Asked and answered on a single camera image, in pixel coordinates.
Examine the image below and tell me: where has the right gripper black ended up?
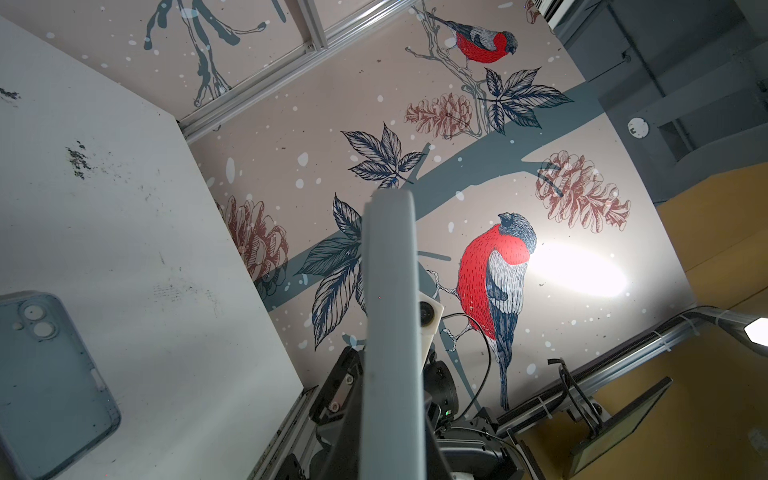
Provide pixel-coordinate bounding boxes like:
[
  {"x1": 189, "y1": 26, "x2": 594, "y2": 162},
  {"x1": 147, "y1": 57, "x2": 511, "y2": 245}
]
[{"x1": 309, "y1": 346, "x2": 362, "y2": 425}]

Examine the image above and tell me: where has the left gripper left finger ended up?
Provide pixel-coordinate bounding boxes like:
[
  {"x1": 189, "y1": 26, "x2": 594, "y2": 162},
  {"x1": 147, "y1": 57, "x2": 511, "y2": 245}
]
[{"x1": 319, "y1": 379, "x2": 363, "y2": 480}]

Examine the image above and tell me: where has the black phone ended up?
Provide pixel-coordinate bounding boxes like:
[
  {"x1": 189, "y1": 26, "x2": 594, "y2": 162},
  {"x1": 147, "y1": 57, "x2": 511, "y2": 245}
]
[{"x1": 359, "y1": 189, "x2": 427, "y2": 479}]

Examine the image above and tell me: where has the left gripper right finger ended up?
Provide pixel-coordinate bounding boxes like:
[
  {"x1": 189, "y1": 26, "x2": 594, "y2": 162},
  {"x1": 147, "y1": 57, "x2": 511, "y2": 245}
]
[{"x1": 425, "y1": 421, "x2": 453, "y2": 480}]

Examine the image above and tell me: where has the monitor on stand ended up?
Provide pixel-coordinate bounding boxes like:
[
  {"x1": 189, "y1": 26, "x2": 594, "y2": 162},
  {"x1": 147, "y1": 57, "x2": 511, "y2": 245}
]
[{"x1": 547, "y1": 358, "x2": 673, "y2": 479}]

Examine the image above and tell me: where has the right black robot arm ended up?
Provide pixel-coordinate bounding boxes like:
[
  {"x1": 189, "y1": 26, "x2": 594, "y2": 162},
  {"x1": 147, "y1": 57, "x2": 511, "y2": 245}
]
[{"x1": 274, "y1": 347, "x2": 544, "y2": 479}]

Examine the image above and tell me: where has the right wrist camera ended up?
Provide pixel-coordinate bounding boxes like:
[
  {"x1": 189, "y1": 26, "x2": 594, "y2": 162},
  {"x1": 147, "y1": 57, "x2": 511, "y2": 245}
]
[{"x1": 419, "y1": 293, "x2": 444, "y2": 364}]

